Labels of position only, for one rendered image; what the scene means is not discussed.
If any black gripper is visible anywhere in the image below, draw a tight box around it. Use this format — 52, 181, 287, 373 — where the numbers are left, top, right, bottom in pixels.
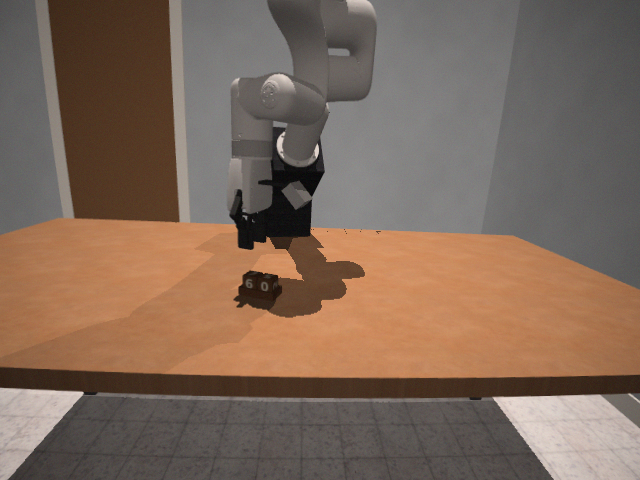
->
227, 155, 273, 250

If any brown wooden tray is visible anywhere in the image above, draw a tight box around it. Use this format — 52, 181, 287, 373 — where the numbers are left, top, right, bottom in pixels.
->
238, 284, 282, 301

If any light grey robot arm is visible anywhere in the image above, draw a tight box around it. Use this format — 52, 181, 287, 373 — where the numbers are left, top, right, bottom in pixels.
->
231, 0, 377, 167

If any brown number cube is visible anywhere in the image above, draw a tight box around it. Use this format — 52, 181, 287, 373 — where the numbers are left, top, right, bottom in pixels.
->
258, 273, 278, 292
243, 270, 263, 290

